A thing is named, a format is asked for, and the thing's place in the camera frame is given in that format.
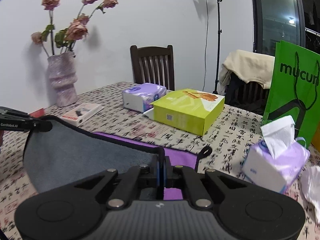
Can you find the grey towel black trim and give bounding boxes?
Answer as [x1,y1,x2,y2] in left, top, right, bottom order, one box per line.
[23,115,164,193]

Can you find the cream cloth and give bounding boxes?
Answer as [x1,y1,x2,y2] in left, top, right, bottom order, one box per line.
[217,49,275,95]

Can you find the dark window frame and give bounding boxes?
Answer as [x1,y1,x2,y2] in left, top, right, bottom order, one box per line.
[252,0,319,56]

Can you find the pink textured vase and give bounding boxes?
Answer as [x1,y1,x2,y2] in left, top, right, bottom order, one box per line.
[48,52,78,107]

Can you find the dark wooden chair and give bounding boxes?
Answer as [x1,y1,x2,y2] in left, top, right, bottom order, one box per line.
[130,45,175,90]

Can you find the dried pink roses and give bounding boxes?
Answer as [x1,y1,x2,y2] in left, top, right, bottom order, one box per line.
[30,0,119,58]

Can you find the open purple tissue pack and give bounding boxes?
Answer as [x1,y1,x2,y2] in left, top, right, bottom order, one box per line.
[242,115,310,193]

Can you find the purple towel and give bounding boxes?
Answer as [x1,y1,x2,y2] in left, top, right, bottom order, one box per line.
[95,132,213,200]

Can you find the crumpled white tissue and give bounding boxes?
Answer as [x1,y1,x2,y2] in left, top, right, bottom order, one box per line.
[300,166,320,224]

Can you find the white product box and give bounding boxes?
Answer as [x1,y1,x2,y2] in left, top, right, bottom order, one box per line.
[60,103,103,127]

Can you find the red small box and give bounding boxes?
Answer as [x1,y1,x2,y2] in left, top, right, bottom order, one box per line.
[29,108,46,118]

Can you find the calligraphy print tablecloth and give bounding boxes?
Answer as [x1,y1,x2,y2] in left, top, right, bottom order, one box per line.
[0,81,320,240]

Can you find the green paper bag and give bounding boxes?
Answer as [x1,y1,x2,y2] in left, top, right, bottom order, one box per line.
[261,41,319,147]

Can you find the lime green box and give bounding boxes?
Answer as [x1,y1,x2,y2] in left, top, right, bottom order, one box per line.
[143,88,225,136]

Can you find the chair with cream cloth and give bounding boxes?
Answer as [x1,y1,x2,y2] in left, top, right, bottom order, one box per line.
[225,73,270,115]

